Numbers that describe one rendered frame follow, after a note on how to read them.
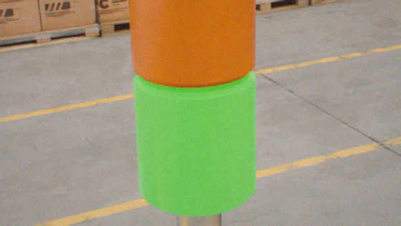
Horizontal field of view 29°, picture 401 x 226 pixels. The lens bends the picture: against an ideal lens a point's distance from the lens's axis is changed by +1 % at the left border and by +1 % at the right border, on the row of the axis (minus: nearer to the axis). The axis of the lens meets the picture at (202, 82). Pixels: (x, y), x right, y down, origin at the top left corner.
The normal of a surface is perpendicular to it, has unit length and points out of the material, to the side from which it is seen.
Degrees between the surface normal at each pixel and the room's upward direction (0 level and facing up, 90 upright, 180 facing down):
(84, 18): 90
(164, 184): 90
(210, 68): 90
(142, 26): 90
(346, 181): 0
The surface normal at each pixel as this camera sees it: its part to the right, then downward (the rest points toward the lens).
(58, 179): -0.03, -0.94
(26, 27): 0.44, 0.31
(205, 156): 0.22, 0.33
